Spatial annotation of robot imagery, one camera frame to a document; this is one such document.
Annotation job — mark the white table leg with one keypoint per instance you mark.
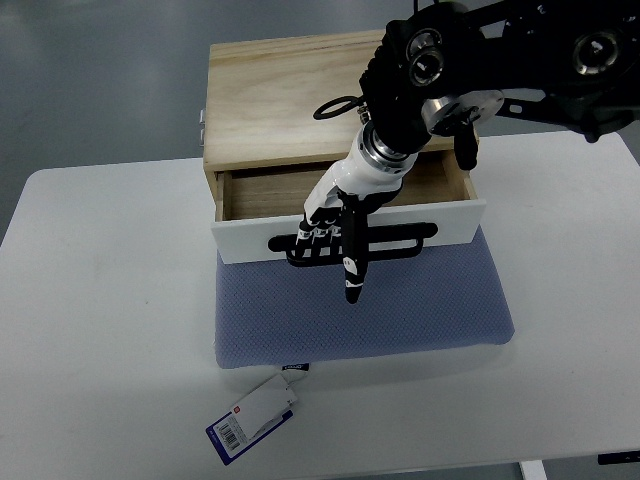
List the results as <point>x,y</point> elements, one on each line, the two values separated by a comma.
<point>533,470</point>

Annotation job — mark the wooden drawer cabinet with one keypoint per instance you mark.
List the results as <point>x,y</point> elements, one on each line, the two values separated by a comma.
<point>263,151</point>

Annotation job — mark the white blue product tag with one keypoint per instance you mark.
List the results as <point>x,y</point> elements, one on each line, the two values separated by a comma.
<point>252,419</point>

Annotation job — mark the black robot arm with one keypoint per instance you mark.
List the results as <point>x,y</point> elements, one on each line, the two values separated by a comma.
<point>569,63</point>

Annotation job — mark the blue mesh cushion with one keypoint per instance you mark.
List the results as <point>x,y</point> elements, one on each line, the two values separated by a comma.
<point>271,313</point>

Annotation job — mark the white drawer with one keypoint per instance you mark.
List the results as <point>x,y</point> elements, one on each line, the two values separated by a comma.
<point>450,220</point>

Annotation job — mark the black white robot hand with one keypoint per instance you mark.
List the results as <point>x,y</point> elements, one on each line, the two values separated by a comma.
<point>338,206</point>

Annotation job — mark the black table control panel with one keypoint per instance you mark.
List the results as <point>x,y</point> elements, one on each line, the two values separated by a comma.
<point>619,458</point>

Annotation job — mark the metal latch on cabinet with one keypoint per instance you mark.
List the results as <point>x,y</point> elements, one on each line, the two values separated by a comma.
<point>202,127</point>

